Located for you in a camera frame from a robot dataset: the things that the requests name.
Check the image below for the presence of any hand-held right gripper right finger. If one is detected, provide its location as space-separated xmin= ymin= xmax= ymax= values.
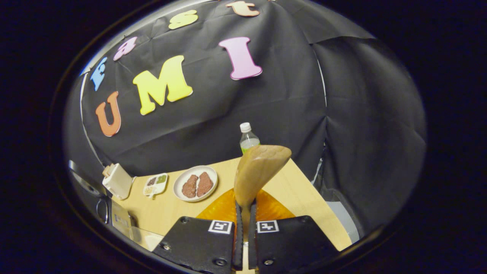
xmin=248 ymin=188 xmax=339 ymax=274

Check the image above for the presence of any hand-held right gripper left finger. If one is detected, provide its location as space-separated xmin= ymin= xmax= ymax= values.
xmin=163 ymin=188 xmax=244 ymax=274

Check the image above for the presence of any wooden spoon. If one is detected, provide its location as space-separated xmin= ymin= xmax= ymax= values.
xmin=234 ymin=145 xmax=292 ymax=229

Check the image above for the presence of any white round plate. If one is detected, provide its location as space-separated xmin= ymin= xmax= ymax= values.
xmin=173 ymin=165 xmax=218 ymax=202

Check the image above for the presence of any brown meat piece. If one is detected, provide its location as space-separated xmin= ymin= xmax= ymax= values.
xmin=181 ymin=175 xmax=199 ymax=198
xmin=196 ymin=172 xmax=214 ymax=198

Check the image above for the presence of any white divided bean dish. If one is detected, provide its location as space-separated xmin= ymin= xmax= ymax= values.
xmin=143 ymin=173 xmax=169 ymax=199

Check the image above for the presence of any white toaster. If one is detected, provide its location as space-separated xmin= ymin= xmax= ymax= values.
xmin=102 ymin=163 xmax=134 ymax=201

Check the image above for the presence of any green drink bottle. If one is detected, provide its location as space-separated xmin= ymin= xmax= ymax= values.
xmin=239 ymin=122 xmax=261 ymax=155

